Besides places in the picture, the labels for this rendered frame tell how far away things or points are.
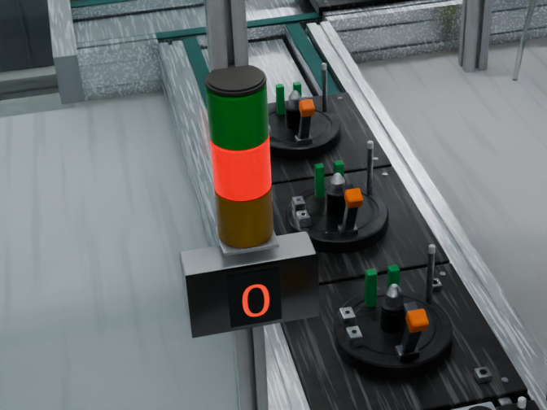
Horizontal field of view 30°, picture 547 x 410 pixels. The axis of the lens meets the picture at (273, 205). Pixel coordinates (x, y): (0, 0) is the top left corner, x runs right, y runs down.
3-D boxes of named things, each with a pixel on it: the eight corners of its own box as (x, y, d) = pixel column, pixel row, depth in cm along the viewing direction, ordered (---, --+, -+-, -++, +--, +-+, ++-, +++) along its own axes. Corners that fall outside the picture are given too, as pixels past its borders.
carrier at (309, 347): (527, 402, 115) (539, 317, 108) (320, 442, 111) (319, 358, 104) (450, 273, 135) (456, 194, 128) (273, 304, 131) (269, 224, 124)
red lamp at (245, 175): (277, 196, 87) (274, 147, 84) (219, 205, 86) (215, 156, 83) (264, 166, 91) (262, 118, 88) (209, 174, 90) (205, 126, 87)
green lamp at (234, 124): (274, 146, 84) (273, 93, 81) (215, 154, 83) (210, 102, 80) (262, 117, 88) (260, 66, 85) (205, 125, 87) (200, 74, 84)
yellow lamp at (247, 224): (279, 243, 90) (277, 197, 87) (223, 252, 89) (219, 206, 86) (267, 211, 94) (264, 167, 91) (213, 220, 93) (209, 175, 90)
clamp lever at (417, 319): (417, 354, 116) (430, 323, 109) (401, 357, 115) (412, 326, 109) (409, 326, 117) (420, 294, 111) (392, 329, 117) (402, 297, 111)
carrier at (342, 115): (391, 175, 155) (394, 102, 148) (236, 199, 151) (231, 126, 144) (347, 101, 174) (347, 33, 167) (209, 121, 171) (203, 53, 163)
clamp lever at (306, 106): (311, 140, 155) (315, 108, 149) (299, 141, 155) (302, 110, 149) (305, 121, 157) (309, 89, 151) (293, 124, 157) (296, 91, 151)
